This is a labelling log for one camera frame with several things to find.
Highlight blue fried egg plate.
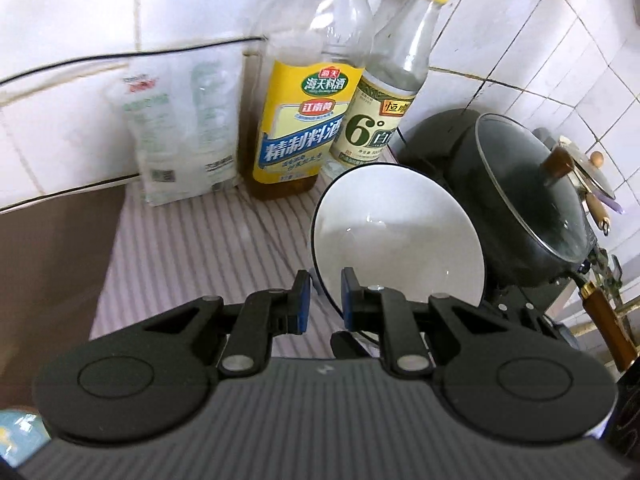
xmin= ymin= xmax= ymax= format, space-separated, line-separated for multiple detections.
xmin=0 ymin=408 xmax=50 ymax=468

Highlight striped table cloth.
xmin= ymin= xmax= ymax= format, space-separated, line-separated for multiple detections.
xmin=90 ymin=176 xmax=329 ymax=338

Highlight black pot with glass lid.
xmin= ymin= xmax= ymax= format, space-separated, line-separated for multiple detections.
xmin=396 ymin=108 xmax=597 ymax=287

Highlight white vinegar bottle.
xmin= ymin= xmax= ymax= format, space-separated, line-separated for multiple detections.
xmin=322 ymin=0 xmax=449 ymax=179

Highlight white salt bag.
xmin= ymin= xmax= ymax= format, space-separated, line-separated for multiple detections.
xmin=105 ymin=44 xmax=244 ymax=206

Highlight yellow label cooking wine bottle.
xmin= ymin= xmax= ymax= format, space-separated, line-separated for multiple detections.
xmin=242 ymin=0 xmax=373 ymax=200

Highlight wooden pan handle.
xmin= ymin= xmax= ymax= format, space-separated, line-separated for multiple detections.
xmin=570 ymin=273 xmax=638 ymax=372

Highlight black power cable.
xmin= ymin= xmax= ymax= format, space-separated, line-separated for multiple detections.
xmin=0 ymin=34 xmax=266 ymax=86

